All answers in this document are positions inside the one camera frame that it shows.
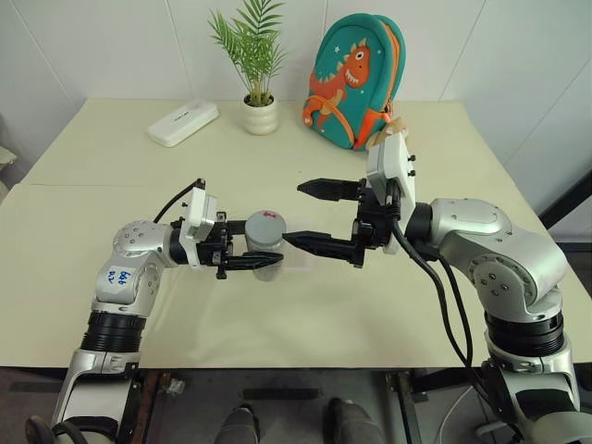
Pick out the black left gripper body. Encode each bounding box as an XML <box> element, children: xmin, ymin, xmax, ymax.
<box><xmin>197</xmin><ymin>210</ymin><xmax>232</xmax><ymax>282</ymax></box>

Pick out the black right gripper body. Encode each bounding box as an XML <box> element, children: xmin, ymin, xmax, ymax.
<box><xmin>351</xmin><ymin>178</ymin><xmax>401</xmax><ymax>253</ymax></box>

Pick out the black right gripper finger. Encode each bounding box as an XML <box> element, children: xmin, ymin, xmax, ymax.
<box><xmin>295</xmin><ymin>178</ymin><xmax>362</xmax><ymax>204</ymax></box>
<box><xmin>282</xmin><ymin>229</ymin><xmax>366</xmax><ymax>269</ymax></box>

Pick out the clear plastic jar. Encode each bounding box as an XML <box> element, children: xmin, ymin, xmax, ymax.
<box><xmin>251</xmin><ymin>238</ymin><xmax>283</xmax><ymax>284</ymax></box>

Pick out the grey jar lid red mark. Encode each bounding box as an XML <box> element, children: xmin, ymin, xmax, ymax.
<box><xmin>244</xmin><ymin>209</ymin><xmax>290</xmax><ymax>244</ymax></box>

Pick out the cream table cover sheet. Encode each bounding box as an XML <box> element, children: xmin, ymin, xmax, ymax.
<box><xmin>0</xmin><ymin>96</ymin><xmax>586</xmax><ymax>371</ymax></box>

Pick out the beige backpack tag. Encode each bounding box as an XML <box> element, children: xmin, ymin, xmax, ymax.
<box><xmin>372</xmin><ymin>115</ymin><xmax>411</xmax><ymax>150</ymax></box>

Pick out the teal dinosaur backpack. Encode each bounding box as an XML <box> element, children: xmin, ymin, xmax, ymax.
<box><xmin>302</xmin><ymin>11</ymin><xmax>409</xmax><ymax>152</ymax></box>

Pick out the white ribbed plant pot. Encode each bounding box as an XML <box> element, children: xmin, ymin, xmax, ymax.
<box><xmin>242</xmin><ymin>93</ymin><xmax>279</xmax><ymax>136</ymax></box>

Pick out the white label blue writing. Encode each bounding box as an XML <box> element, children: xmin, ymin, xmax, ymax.
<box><xmin>102</xmin><ymin>265</ymin><xmax>135</xmax><ymax>291</ymax></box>

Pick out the white oblong case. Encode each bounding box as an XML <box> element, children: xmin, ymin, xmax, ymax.
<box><xmin>146</xmin><ymin>97</ymin><xmax>220</xmax><ymax>149</ymax></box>

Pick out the black flat bar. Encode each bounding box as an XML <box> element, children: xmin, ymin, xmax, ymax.
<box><xmin>241</xmin><ymin>387</ymin><xmax>321</xmax><ymax>401</ymax></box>

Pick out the green artificial palm plant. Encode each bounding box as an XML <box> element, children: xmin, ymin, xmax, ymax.
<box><xmin>207</xmin><ymin>0</ymin><xmax>289</xmax><ymax>105</ymax></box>

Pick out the dark rounded shape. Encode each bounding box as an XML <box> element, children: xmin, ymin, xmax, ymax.
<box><xmin>216</xmin><ymin>403</ymin><xmax>261</xmax><ymax>444</ymax></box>
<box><xmin>327</xmin><ymin>397</ymin><xmax>378</xmax><ymax>444</ymax></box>

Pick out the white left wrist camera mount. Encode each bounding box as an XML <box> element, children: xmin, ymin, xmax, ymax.
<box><xmin>178</xmin><ymin>187</ymin><xmax>219</xmax><ymax>268</ymax></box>

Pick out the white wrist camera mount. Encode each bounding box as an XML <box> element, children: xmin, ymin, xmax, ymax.
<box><xmin>364</xmin><ymin>131</ymin><xmax>418</xmax><ymax>255</ymax></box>
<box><xmin>178</xmin><ymin>187</ymin><xmax>219</xmax><ymax>268</ymax></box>

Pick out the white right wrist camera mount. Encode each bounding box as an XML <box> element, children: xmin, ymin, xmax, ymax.
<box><xmin>364</xmin><ymin>131</ymin><xmax>418</xmax><ymax>255</ymax></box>

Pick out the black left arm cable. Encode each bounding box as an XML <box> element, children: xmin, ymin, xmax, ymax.
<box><xmin>154</xmin><ymin>177</ymin><xmax>206</xmax><ymax>223</ymax></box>

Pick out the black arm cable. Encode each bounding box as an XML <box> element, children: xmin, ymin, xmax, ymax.
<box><xmin>154</xmin><ymin>177</ymin><xmax>206</xmax><ymax>223</ymax></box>
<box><xmin>388</xmin><ymin>182</ymin><xmax>492</xmax><ymax>400</ymax></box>

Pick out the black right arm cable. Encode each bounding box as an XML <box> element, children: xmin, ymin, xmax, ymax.
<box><xmin>388</xmin><ymin>182</ymin><xmax>492</xmax><ymax>400</ymax></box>

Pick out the rusty table frame leg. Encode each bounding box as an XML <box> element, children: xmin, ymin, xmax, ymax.
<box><xmin>137</xmin><ymin>369</ymin><xmax>161</xmax><ymax>434</ymax></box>

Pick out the black table frame leg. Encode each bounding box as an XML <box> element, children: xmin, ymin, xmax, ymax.
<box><xmin>387</xmin><ymin>369</ymin><xmax>425</xmax><ymax>444</ymax></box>

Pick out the black diagonal frame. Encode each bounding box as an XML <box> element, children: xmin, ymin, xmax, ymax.
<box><xmin>537</xmin><ymin>152</ymin><xmax>592</xmax><ymax>253</ymax></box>

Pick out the white floor cable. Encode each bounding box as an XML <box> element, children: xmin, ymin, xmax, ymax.
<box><xmin>438</xmin><ymin>381</ymin><xmax>487</xmax><ymax>444</ymax></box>

